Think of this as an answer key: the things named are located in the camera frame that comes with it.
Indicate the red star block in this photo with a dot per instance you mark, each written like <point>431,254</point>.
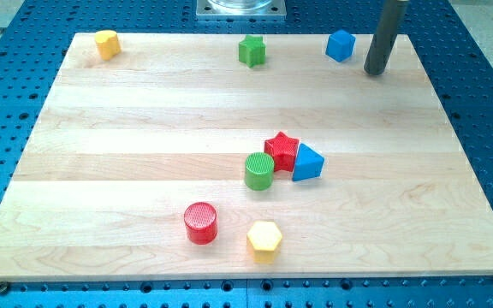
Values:
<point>283,150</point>

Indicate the green star block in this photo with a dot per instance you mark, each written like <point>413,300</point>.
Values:
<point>252,51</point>

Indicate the green cylinder block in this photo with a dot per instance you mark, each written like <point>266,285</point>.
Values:
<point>259,169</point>

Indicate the blue triangle block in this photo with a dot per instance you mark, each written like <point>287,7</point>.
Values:
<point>308,164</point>

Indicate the wooden board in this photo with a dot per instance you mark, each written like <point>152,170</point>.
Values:
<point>122,147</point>

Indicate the red cylinder block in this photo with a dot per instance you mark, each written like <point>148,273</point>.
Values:
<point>200,220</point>

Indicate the yellow hexagon block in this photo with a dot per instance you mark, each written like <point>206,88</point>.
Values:
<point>263,241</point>

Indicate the blue cube block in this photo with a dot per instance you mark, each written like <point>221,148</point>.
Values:
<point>340,45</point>

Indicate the yellow heart block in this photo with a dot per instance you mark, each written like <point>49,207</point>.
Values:
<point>107,43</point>

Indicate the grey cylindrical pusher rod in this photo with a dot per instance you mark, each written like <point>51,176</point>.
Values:
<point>385,35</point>

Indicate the left board clamp screw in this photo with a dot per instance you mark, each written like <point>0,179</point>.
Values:
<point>4,287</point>

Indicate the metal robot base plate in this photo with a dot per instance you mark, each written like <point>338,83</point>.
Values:
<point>213,9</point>

